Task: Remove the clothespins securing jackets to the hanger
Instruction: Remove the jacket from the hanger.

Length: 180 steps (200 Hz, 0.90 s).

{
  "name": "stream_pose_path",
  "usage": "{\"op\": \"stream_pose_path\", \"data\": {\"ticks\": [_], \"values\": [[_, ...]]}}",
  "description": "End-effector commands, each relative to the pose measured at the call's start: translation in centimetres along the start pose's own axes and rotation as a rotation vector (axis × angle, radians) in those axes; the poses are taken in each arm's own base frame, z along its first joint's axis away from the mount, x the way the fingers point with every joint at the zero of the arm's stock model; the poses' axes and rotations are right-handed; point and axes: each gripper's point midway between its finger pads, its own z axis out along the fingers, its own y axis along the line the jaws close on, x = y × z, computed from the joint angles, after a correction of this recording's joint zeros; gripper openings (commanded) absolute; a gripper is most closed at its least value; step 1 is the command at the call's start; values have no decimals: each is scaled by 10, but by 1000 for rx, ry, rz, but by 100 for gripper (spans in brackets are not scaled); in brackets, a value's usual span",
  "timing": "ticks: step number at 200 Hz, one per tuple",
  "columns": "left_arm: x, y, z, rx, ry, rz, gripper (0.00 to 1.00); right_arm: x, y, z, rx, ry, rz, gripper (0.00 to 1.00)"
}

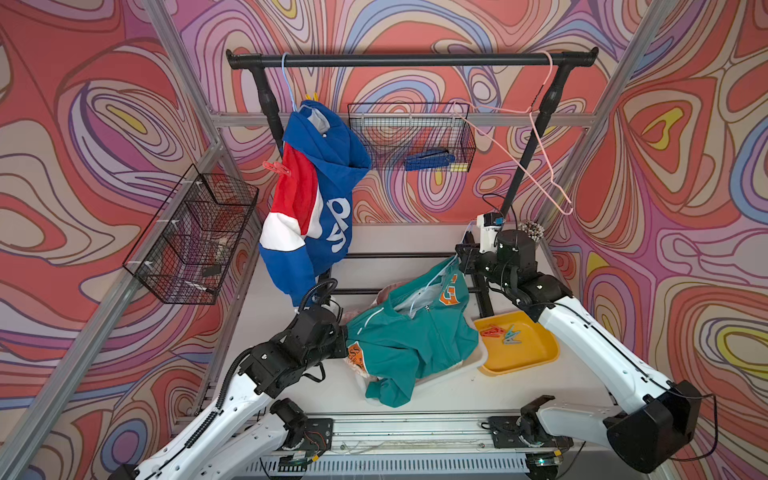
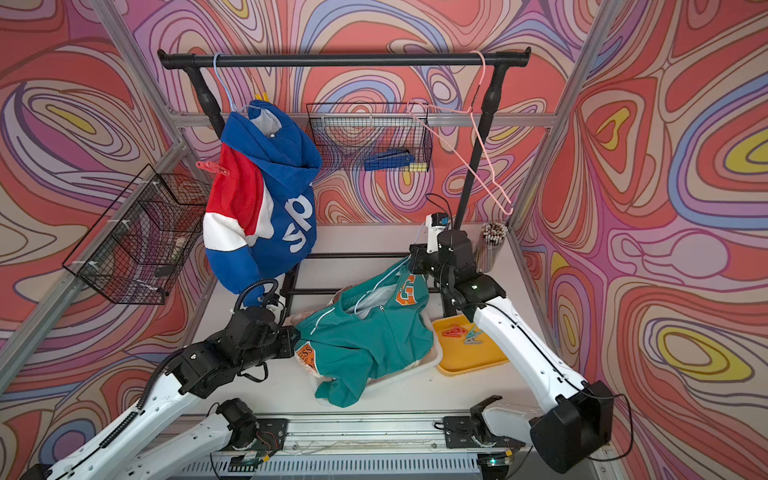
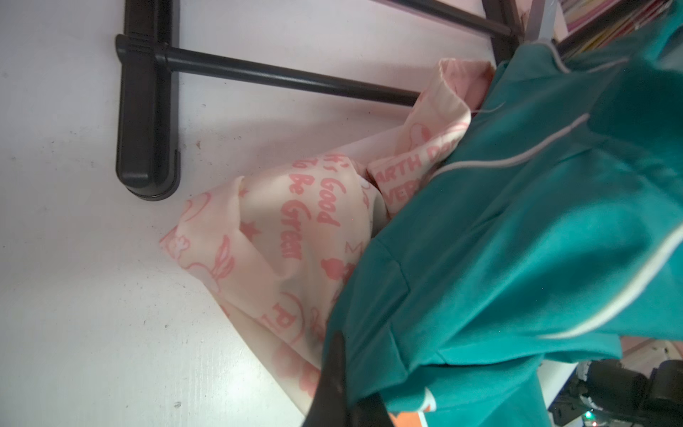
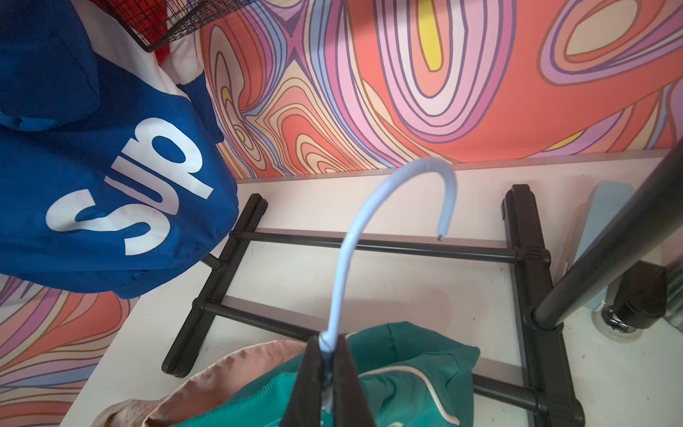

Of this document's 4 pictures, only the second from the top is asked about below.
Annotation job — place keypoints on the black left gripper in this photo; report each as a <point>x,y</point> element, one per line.
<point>289,345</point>

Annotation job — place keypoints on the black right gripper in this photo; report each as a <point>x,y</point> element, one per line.
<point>419,253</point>

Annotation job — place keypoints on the red clothespin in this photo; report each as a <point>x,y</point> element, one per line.
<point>455,332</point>
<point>212,167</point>
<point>449,328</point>

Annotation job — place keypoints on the green kids jacket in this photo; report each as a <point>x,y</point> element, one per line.
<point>394,293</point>

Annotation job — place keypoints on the blue red white jacket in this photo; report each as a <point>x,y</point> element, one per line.
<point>260,219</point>

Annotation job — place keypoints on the pink plastic hanger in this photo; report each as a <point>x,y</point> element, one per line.
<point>506,208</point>

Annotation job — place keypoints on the pink patterned kids jacket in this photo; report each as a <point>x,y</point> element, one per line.
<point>306,358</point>

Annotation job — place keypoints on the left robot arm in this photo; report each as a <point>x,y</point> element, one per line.
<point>189,375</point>

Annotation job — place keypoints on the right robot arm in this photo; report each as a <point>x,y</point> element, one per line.
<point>573,418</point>

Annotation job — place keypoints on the cup of pencils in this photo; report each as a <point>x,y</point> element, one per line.
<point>492,238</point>

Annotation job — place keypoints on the yellow plastic tray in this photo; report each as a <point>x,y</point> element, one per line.
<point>458,358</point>

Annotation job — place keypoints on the white perforated plastic basket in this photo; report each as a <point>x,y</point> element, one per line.
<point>354,356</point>

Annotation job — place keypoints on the blue object in back basket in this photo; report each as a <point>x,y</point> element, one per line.
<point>389,160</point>

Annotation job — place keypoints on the black clothes rack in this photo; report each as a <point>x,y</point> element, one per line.
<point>343,197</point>

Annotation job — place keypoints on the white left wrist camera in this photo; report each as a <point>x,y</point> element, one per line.
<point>275,305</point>

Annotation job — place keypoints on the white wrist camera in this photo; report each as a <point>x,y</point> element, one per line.
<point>275,305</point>
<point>436,223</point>

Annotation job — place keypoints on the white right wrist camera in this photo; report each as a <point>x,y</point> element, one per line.
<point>436,223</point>

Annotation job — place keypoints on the black wire basket back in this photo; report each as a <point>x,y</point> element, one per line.
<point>348,133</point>

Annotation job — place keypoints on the black wire basket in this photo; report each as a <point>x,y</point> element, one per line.
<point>348,133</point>
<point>135,251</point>

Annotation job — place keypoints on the black wire basket left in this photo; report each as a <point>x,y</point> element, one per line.
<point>135,251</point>

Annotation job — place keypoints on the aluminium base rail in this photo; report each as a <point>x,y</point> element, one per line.
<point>420,445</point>

